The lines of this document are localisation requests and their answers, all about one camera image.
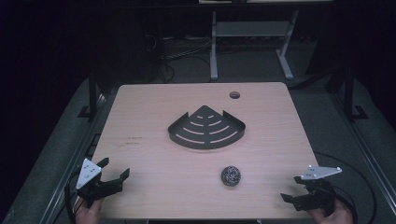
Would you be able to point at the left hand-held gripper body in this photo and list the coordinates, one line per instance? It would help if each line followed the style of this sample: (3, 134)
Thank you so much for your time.
(88, 174)

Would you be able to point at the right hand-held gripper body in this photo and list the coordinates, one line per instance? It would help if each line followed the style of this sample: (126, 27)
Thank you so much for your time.
(320, 193)

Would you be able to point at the steel wool scouring ball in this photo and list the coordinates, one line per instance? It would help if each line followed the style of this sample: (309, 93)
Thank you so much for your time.
(231, 176)

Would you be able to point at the black metal corner shelf rack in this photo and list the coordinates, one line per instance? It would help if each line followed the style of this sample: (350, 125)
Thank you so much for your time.
(205, 138)

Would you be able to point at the person's right hand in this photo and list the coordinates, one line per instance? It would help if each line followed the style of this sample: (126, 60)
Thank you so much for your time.
(337, 216)

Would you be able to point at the person's left hand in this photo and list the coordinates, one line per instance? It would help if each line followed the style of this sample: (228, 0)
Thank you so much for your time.
(88, 214)

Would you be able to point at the aluminium frame rail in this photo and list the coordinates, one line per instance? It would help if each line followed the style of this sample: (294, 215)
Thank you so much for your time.
(367, 153)
(71, 165)

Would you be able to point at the black upright post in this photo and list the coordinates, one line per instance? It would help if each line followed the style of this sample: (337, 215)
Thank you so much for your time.
(349, 93)
(93, 93)

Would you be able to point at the white metal desk frame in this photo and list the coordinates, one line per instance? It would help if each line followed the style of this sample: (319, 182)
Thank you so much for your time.
(249, 28)

